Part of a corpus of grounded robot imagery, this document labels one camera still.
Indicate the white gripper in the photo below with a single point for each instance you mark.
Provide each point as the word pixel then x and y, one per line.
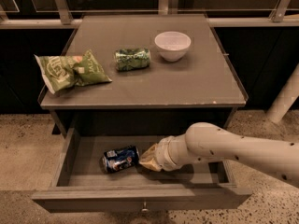
pixel 162 155

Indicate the blue pepsi can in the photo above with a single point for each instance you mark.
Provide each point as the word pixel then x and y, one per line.
pixel 119 159

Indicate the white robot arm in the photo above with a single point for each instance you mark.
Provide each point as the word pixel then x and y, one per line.
pixel 206 142

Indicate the metal drawer knob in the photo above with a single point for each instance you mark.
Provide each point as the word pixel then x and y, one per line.
pixel 144 208

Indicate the grey cabinet counter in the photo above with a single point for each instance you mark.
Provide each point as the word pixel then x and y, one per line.
pixel 164 94

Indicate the open grey top drawer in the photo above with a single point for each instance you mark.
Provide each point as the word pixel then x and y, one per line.
pixel 82 185

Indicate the green soda can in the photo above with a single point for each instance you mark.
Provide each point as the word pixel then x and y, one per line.
pixel 131 59

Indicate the white bowl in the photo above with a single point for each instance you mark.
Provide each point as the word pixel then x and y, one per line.
pixel 172 45

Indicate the green chip bag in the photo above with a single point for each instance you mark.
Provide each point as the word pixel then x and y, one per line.
pixel 63 72

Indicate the metal window railing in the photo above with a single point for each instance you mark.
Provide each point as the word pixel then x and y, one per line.
pixel 21 14

